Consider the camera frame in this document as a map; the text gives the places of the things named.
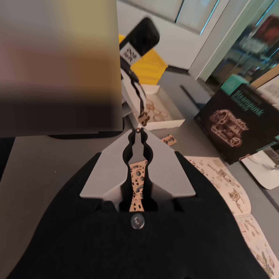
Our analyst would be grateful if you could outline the white cardboard box tray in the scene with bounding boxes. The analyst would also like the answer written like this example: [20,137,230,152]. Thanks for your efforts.
[127,85,186,131]

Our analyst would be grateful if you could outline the small flat wooden piece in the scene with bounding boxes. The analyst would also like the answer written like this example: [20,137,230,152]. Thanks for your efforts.
[161,134,177,145]

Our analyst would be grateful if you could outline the pile of wooden rings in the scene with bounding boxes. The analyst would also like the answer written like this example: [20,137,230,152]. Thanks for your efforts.
[146,99,171,122]

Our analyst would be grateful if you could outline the green cardboard box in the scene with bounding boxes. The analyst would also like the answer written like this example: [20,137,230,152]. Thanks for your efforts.
[220,74,249,95]

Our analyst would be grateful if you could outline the printed paper sheet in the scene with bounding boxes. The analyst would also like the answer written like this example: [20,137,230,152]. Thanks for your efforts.
[257,78,279,103]

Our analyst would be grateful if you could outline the small dark wooden gear part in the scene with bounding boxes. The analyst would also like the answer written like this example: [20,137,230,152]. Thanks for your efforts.
[138,111,151,127]

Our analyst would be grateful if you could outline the black model kit box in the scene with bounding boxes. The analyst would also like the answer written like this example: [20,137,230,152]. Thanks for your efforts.
[194,84,279,165]

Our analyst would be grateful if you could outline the illustrated instruction booklet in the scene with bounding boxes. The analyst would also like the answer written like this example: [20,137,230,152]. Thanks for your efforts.
[184,156,279,279]

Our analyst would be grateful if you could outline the laser-cut wooden parts sheet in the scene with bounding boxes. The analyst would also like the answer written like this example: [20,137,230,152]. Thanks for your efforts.
[129,160,149,212]

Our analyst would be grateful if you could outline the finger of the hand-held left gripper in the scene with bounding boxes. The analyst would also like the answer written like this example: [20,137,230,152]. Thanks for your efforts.
[121,71,142,117]
[137,84,147,114]

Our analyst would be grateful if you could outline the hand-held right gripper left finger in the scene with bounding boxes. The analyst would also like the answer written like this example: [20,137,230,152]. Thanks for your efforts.
[80,129,136,211]

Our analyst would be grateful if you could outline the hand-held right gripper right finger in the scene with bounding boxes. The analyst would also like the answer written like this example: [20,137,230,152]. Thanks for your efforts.
[141,128,196,211]

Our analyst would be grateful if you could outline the yellow plastic bin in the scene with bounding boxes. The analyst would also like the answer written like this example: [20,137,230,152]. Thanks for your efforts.
[119,34,168,85]

